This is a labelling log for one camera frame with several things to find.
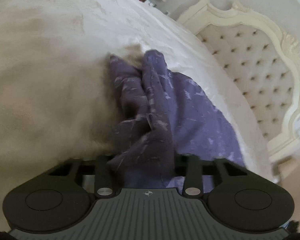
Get purple patterned hooded jacket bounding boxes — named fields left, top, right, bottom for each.
left=109, top=50, right=244, bottom=189

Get cream bed comforter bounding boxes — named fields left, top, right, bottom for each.
left=0, top=0, right=274, bottom=231

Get cream tufted headboard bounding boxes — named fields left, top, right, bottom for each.
left=176, top=0, right=300, bottom=165

